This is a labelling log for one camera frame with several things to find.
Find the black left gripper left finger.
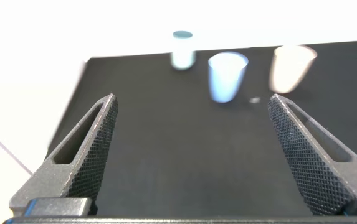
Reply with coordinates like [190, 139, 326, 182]
[9, 93, 119, 217]

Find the blue plastic cup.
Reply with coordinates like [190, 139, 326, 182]
[207, 51, 249, 104]

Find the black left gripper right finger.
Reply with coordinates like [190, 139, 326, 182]
[267, 93, 357, 216]

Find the teal plastic cup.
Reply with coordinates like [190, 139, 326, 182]
[170, 30, 197, 71]

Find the cream plastic cup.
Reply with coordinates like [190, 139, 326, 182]
[268, 45, 318, 95]

